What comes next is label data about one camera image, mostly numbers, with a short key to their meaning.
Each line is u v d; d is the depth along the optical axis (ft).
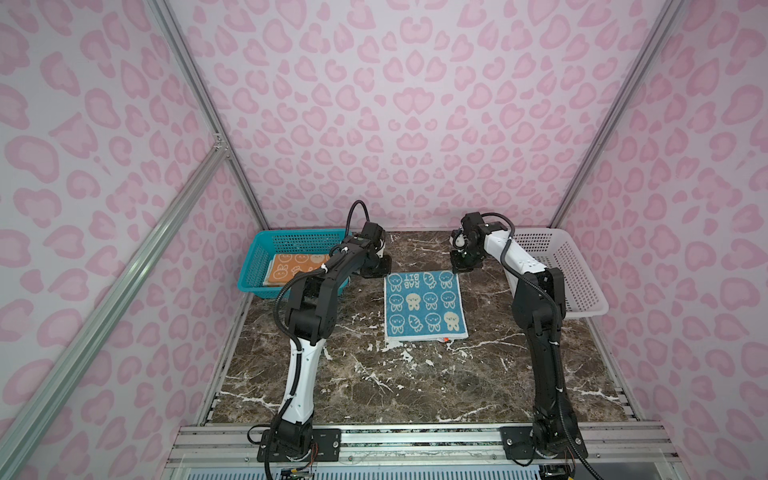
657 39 2.37
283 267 3.42
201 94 2.67
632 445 2.41
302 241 3.99
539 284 2.00
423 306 3.21
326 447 2.40
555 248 3.54
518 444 2.39
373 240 2.82
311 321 1.96
